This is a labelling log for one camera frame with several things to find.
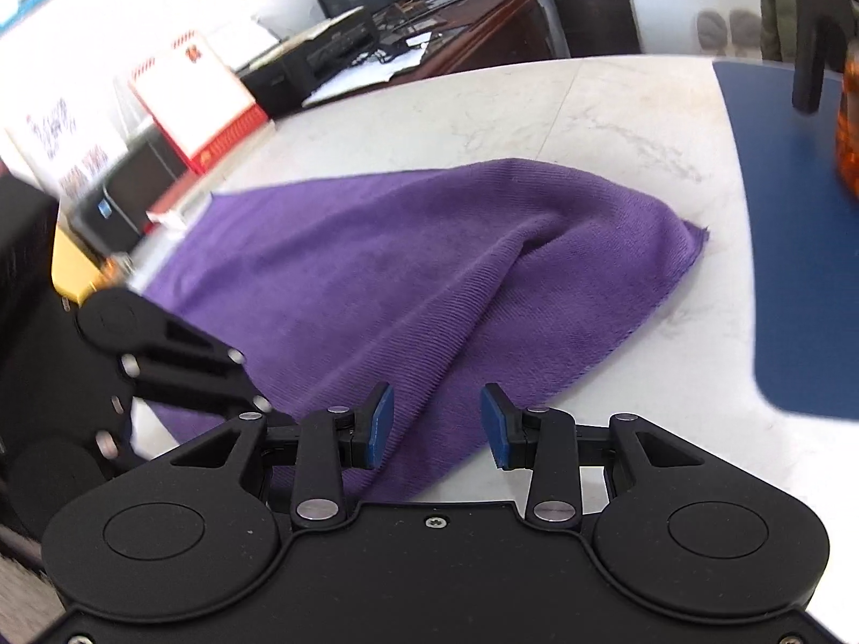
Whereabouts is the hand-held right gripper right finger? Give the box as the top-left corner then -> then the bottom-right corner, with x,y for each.
479,382 -> 709,530

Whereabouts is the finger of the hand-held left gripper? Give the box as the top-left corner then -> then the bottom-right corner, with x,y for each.
121,305 -> 273,417

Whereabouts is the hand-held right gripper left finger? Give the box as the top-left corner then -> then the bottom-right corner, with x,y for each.
171,382 -> 397,530

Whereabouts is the purple towel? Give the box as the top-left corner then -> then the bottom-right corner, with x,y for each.
137,157 -> 712,504

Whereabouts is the yellow object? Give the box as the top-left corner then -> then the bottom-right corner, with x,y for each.
52,228 -> 110,301

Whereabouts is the black box device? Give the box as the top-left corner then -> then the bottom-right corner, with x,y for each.
70,141 -> 190,251

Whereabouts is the printed white sheet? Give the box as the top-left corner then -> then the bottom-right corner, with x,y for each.
5,97 -> 130,197

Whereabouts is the red desk calendar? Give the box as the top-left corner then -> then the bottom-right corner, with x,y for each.
127,30 -> 271,175

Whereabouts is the black printer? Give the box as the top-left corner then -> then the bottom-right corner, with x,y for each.
240,10 -> 383,118

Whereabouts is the white paper stack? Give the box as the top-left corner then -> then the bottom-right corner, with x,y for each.
302,30 -> 434,108

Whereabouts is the blue table mat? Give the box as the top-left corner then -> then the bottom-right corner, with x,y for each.
711,57 -> 859,420

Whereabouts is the dark wooden desk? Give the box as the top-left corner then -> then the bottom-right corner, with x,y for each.
382,0 -> 558,85

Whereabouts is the black water dispenser cabinet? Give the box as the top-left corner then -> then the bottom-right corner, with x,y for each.
550,0 -> 642,58

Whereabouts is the grey slipper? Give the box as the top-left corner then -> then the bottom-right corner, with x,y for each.
728,10 -> 761,56
698,10 -> 730,49

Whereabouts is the green padded jacket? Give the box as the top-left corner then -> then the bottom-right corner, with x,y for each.
752,0 -> 859,61

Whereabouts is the glass teapot with black handle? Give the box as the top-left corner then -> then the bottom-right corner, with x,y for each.
792,0 -> 859,199

